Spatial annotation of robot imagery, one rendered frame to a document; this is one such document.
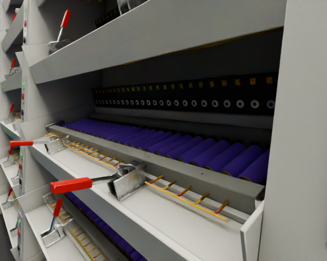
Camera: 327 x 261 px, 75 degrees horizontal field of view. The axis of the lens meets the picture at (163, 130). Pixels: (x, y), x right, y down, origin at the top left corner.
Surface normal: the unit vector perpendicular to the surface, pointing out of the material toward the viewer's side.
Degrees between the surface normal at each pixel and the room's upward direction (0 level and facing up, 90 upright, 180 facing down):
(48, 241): 90
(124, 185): 90
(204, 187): 111
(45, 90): 90
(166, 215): 21
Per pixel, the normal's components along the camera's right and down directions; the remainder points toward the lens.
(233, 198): -0.72, 0.34
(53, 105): 0.67, 0.11
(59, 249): -0.19, -0.93
